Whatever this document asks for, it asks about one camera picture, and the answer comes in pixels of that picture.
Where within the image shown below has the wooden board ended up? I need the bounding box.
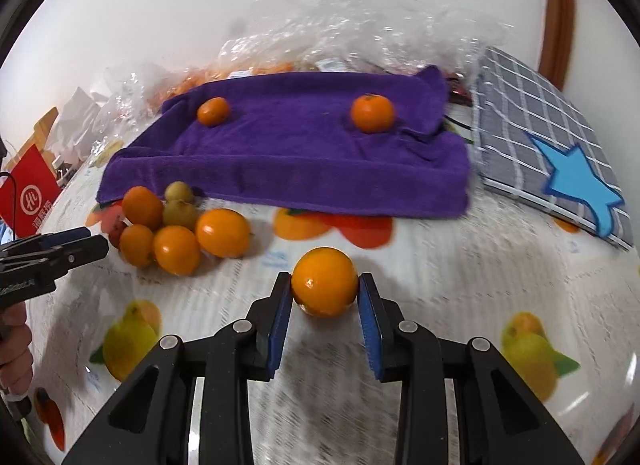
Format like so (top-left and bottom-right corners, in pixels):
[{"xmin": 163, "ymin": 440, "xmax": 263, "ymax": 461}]
[{"xmin": 17, "ymin": 106, "xmax": 60, "ymax": 158}]

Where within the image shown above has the fruit print tablecloth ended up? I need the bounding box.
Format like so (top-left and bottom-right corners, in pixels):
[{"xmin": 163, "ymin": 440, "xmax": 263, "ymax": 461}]
[{"xmin": 10, "ymin": 110, "xmax": 640, "ymax": 465}]

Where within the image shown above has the brown wooden frame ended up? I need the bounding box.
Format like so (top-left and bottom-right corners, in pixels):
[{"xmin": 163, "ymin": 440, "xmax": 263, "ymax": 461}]
[{"xmin": 537, "ymin": 0, "xmax": 576, "ymax": 91}]

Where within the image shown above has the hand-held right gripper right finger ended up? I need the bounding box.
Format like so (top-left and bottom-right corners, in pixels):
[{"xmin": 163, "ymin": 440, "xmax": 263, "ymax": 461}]
[{"xmin": 357, "ymin": 273, "xmax": 586, "ymax": 465}]

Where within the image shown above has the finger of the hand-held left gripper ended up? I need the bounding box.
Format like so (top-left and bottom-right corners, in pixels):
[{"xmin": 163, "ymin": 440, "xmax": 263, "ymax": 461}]
[
  {"xmin": 0, "ymin": 226, "xmax": 92, "ymax": 258},
  {"xmin": 0, "ymin": 235, "xmax": 110, "ymax": 278}
]

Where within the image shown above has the person's left hand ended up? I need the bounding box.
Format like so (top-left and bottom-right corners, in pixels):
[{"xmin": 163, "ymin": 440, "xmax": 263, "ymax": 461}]
[{"xmin": 0, "ymin": 302, "xmax": 32, "ymax": 396}]

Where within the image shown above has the red paper bag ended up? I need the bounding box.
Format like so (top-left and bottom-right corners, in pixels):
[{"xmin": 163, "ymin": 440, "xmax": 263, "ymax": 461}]
[{"xmin": 0, "ymin": 144, "xmax": 63, "ymax": 238}]

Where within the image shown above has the mandarin with stem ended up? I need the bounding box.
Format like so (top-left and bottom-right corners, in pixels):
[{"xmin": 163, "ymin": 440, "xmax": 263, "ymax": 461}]
[
  {"xmin": 196, "ymin": 96, "xmax": 231, "ymax": 127},
  {"xmin": 350, "ymin": 93, "xmax": 396, "ymax": 134}
]

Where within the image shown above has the grey checked box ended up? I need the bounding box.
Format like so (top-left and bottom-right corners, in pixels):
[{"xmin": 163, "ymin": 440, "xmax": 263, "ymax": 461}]
[{"xmin": 470, "ymin": 45, "xmax": 633, "ymax": 251}]

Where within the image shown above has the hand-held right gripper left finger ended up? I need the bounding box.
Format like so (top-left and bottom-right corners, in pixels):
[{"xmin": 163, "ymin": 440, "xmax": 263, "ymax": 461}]
[{"xmin": 62, "ymin": 272, "xmax": 293, "ymax": 465}]

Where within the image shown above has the crumpled clear plastic bag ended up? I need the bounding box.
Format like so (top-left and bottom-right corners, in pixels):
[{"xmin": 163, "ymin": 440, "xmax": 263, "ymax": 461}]
[{"xmin": 90, "ymin": 68, "xmax": 151, "ymax": 166}]

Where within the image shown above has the red snack packet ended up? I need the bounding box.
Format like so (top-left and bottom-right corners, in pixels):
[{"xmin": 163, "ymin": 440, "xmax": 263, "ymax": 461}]
[{"xmin": 445, "ymin": 71, "xmax": 473, "ymax": 107}]

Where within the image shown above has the plastic bag of oranges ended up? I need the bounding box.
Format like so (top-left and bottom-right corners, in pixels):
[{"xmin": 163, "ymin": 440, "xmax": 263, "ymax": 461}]
[{"xmin": 145, "ymin": 58, "xmax": 301, "ymax": 101}]

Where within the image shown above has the small green fruit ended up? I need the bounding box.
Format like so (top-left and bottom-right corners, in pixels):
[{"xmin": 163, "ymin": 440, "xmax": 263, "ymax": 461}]
[
  {"xmin": 165, "ymin": 181, "xmax": 195, "ymax": 205},
  {"xmin": 161, "ymin": 200, "xmax": 200, "ymax": 230}
]

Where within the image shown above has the small red fruit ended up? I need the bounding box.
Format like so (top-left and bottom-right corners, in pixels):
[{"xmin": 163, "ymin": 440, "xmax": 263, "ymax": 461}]
[{"xmin": 107, "ymin": 218, "xmax": 128, "ymax": 248}]

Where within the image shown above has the purple towel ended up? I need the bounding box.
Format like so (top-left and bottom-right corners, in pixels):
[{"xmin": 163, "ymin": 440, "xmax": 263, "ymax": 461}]
[{"xmin": 96, "ymin": 65, "xmax": 471, "ymax": 220}]

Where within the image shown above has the round orange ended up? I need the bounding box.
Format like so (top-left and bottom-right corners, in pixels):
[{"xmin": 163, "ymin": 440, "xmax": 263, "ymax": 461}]
[
  {"xmin": 118, "ymin": 224, "xmax": 156, "ymax": 268},
  {"xmin": 152, "ymin": 226, "xmax": 202, "ymax": 276},
  {"xmin": 195, "ymin": 208, "xmax": 252, "ymax": 258},
  {"xmin": 121, "ymin": 186, "xmax": 165, "ymax": 231},
  {"xmin": 291, "ymin": 246, "xmax": 360, "ymax": 318}
]

